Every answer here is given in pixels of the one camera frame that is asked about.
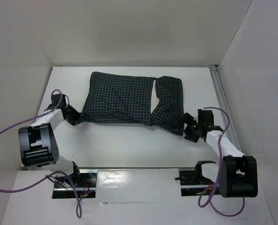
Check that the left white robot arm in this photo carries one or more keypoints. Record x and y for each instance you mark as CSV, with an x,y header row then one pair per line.
x,y
38,146

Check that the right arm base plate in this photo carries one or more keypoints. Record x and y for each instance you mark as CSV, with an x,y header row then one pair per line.
x,y
193,185

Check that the dark checked pillowcase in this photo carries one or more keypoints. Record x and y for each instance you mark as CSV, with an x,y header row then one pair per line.
x,y
127,99

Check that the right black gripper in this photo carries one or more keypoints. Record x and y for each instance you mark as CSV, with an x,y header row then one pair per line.
x,y
190,127

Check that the aluminium rail at right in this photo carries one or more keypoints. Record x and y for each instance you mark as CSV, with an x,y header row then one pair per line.
x,y
231,133

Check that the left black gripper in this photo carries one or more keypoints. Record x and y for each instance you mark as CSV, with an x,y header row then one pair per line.
x,y
77,115

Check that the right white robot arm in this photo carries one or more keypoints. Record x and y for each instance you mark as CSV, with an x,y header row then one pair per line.
x,y
235,174

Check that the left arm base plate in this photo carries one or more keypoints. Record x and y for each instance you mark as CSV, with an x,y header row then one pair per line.
x,y
85,186

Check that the cream pillow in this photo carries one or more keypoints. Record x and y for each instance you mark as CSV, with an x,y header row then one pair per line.
x,y
154,99

